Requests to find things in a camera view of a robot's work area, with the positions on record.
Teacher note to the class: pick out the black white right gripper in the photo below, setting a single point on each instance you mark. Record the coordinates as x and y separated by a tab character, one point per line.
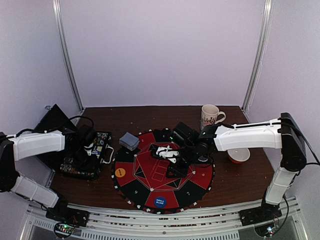
175	166

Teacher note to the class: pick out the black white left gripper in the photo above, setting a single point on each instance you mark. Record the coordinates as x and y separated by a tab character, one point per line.
91	166

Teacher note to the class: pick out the black dealer button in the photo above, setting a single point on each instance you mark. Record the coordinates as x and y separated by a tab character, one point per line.
203	159

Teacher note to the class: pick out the orange big blind button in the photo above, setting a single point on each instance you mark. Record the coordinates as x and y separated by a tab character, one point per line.
120	172

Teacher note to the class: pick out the blue small blind button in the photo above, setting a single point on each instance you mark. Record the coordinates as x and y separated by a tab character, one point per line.
160	202

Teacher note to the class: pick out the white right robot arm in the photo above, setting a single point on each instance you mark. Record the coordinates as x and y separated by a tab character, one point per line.
280	134

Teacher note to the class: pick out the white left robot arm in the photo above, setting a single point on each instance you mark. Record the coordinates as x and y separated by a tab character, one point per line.
29	144

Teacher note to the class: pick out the Texas Hold'em card box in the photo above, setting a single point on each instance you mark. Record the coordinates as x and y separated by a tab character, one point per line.
96	150

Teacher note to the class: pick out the black poker chip case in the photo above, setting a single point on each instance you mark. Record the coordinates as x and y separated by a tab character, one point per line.
55	160

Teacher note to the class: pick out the cream patterned ceramic mug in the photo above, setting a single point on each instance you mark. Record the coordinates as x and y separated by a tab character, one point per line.
210	115

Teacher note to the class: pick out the blue backed card deck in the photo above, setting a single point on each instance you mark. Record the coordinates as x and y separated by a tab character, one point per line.
129	141

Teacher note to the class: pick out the white orange bowl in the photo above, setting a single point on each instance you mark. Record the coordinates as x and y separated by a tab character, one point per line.
239	155

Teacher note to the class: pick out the round red black poker mat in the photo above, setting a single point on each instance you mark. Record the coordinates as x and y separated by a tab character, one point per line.
145	177

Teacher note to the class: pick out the chrome case handle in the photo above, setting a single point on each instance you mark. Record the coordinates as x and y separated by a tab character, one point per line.
108	154

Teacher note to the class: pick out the right aluminium frame post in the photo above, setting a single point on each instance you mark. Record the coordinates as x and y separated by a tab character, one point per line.
261	47

